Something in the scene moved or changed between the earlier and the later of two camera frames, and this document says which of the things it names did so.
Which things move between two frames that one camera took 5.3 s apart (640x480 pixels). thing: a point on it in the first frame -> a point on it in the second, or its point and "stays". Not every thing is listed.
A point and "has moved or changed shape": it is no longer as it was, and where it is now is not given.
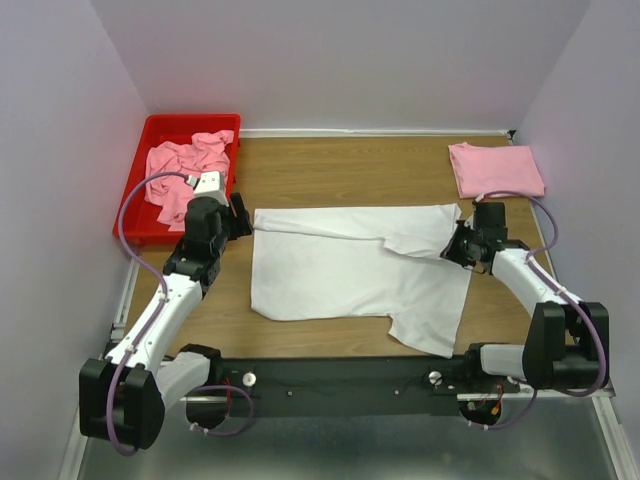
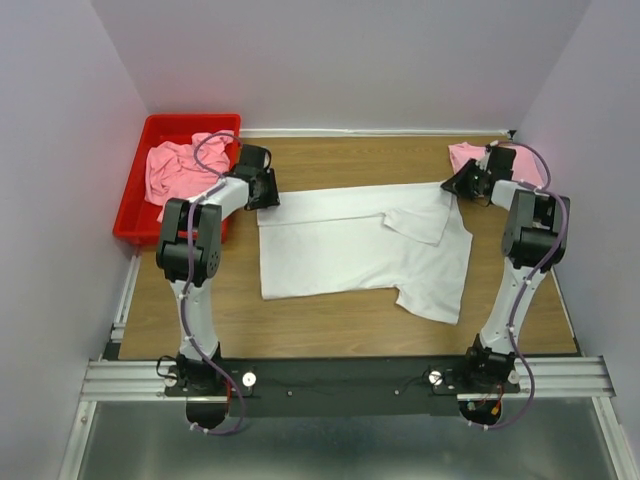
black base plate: [351, 387] stays
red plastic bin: [141, 225] stays
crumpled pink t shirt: [207, 152] stays
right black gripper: [458, 250] -> [460, 180]
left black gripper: [238, 215] -> [267, 189]
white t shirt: [381, 261] has moved or changed shape
